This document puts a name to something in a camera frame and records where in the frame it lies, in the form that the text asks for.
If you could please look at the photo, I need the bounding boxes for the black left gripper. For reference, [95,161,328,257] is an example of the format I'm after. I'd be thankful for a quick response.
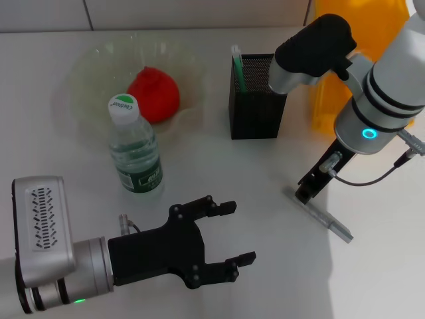
[108,195,258,290]

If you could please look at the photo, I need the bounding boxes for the red-orange orange fruit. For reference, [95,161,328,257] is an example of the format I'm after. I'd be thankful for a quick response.
[126,65,181,125]

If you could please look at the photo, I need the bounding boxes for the right gripper connector cable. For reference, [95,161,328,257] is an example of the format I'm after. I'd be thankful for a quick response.
[319,128,425,187]

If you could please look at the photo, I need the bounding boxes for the grey marker pen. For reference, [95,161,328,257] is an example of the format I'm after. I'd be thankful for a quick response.
[283,185,355,245]

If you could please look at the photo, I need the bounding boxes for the yellow plastic bin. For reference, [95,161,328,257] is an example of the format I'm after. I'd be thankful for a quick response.
[307,0,418,138]

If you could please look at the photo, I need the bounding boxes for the clear green glass fruit plate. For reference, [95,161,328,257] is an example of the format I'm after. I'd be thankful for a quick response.
[52,33,209,151]

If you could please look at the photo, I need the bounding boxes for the black mesh pen holder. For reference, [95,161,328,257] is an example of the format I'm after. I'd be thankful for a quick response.
[228,53,289,141]

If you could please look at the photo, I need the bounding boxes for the left gripper connector cable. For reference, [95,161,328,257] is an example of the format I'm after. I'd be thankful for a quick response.
[118,213,143,236]

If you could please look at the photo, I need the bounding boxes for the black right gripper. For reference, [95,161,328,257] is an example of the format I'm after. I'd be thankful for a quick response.
[295,138,357,205]

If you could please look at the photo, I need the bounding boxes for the clear bottle with green label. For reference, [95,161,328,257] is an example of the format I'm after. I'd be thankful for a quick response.
[106,93,165,201]

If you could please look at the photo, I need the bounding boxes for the gripper connector cable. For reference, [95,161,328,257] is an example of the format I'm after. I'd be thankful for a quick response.
[118,213,143,236]
[319,128,425,187]

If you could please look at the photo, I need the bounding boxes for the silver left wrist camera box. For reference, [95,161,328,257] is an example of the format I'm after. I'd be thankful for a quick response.
[11,175,78,290]

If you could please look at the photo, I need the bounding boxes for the green pen with white cap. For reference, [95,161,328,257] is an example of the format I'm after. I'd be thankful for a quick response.
[230,45,248,94]

